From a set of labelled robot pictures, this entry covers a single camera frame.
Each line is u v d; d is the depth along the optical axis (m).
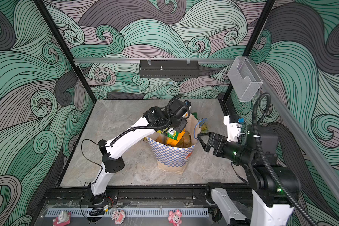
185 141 0.87
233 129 0.43
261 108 0.80
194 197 0.73
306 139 0.52
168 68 0.95
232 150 0.39
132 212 0.70
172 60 0.94
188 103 0.61
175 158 0.69
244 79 0.79
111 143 0.47
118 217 0.65
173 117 0.53
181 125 0.63
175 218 0.65
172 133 0.65
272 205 0.28
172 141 0.72
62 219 0.60
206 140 0.48
